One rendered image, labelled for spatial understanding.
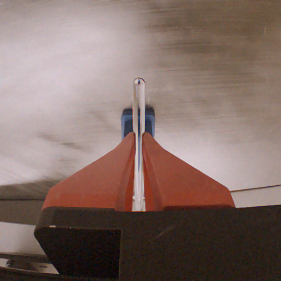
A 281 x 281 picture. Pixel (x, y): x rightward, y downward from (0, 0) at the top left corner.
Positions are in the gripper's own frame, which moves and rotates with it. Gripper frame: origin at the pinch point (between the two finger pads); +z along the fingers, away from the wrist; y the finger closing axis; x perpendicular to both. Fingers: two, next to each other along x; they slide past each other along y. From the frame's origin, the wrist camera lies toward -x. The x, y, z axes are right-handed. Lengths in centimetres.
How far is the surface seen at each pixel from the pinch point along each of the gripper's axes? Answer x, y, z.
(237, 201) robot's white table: 17.9, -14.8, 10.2
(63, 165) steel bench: 10.2, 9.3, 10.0
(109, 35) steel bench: -4.5, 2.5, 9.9
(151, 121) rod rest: 3.5, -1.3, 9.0
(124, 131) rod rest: 3.5, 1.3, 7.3
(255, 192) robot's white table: 16.1, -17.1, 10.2
